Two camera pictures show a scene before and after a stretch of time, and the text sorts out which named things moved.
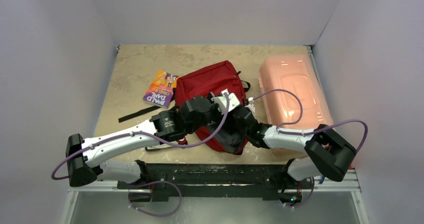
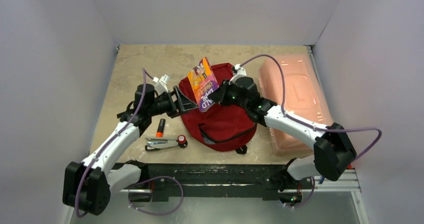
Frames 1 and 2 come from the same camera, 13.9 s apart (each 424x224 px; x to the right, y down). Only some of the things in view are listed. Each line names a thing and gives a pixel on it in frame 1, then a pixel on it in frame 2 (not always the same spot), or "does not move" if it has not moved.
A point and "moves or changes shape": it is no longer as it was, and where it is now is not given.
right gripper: x=239 y=120 to x=224 y=94
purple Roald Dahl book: x=160 y=92 moves or changes shape
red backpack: x=230 y=136 does not move
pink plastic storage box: x=295 y=72 does not move
